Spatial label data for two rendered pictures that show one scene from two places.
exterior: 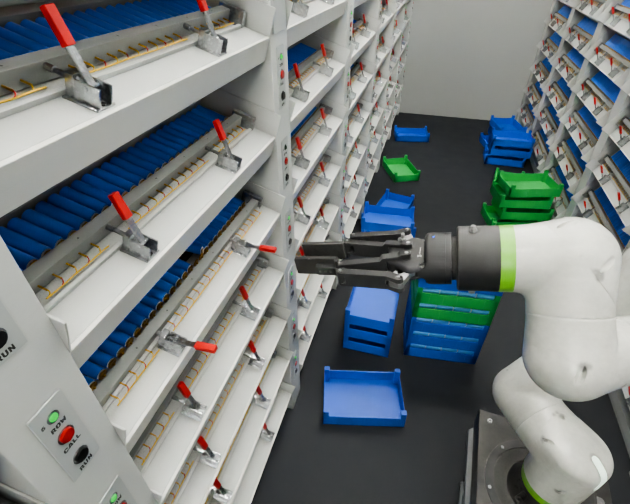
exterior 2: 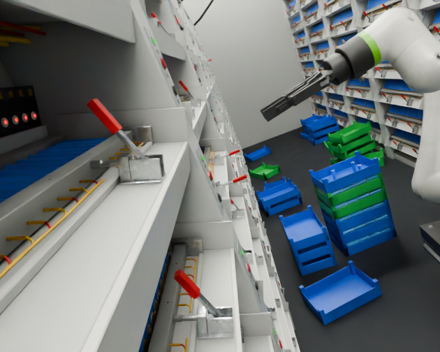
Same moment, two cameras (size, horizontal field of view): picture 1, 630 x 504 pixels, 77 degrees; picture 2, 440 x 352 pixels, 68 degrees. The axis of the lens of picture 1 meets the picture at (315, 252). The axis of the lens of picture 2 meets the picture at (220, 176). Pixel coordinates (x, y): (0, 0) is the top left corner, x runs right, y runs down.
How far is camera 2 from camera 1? 0.53 m
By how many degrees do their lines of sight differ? 23
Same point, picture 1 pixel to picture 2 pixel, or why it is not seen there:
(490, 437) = (438, 233)
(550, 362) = (421, 65)
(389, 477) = (398, 328)
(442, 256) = (337, 59)
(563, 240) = (385, 17)
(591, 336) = (429, 42)
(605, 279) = (415, 19)
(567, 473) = not seen: outside the picture
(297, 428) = (308, 339)
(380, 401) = (353, 289)
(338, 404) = (325, 307)
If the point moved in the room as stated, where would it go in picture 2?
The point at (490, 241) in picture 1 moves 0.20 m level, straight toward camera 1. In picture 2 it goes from (355, 39) to (373, 38)
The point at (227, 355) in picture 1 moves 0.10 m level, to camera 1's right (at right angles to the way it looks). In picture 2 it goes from (242, 234) to (271, 219)
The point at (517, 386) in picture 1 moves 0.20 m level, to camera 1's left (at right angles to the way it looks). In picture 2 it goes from (427, 174) to (379, 199)
